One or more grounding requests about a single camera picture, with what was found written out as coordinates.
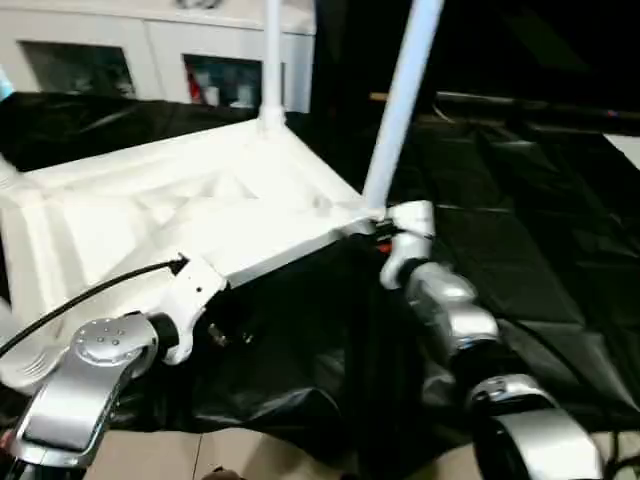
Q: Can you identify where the white plastic table top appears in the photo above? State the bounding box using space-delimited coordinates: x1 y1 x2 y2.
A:
0 117 389 394

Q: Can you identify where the black plastic mat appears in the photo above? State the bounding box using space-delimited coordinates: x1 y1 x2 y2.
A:
0 89 640 466

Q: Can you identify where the long black bar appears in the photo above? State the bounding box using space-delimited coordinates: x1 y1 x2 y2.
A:
434 92 640 121

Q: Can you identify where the white flat board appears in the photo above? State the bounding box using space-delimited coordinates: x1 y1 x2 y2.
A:
602 132 640 169

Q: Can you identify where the white cabinet with glass doors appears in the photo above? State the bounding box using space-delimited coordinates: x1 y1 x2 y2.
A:
0 0 316 112

